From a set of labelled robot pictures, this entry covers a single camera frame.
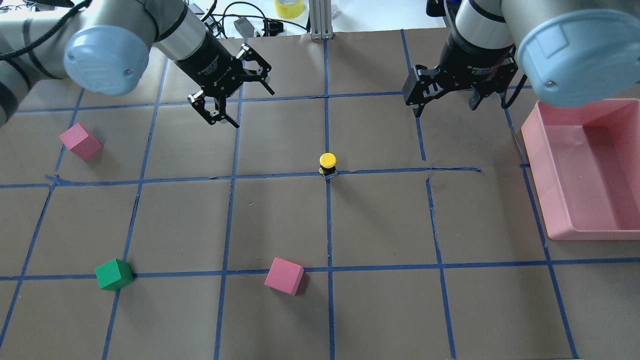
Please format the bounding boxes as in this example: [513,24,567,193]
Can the pink plastic bin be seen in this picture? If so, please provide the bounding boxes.
[521,98,640,241]

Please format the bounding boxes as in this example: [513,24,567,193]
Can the pink foam cube near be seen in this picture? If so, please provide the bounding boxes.
[58,123,103,161]

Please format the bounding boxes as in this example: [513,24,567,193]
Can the pink foam cube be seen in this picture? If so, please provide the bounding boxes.
[58,123,103,161]
[263,257,305,296]

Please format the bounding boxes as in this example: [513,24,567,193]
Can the yellow tape roll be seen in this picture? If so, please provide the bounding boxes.
[273,0,305,19]

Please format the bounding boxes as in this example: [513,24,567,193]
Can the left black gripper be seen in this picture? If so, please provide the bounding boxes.
[174,35,275,129]

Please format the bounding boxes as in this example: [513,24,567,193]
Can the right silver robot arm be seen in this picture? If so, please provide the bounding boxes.
[402,0,640,117]

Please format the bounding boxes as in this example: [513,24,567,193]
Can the aluminium frame post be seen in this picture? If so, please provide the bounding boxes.
[308,0,334,40]

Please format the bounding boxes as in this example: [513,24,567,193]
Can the yellow push button switch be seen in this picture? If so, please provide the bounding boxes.
[318,152,339,181]

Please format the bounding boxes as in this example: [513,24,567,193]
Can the green foam cube far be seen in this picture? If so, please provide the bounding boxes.
[94,259,134,292]

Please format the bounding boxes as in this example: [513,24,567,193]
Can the pink foam cube centre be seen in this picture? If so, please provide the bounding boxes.
[263,257,305,296]

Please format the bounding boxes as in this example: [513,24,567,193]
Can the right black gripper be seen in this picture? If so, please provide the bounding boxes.
[402,30,517,118]

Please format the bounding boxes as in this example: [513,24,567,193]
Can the black power brick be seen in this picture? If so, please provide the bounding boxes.
[233,16,258,38]

